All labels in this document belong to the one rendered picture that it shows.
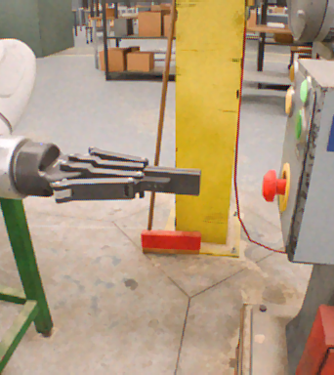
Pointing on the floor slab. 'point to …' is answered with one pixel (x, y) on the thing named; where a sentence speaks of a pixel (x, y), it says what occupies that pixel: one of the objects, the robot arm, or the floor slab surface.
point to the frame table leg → (25, 260)
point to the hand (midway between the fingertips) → (172, 181)
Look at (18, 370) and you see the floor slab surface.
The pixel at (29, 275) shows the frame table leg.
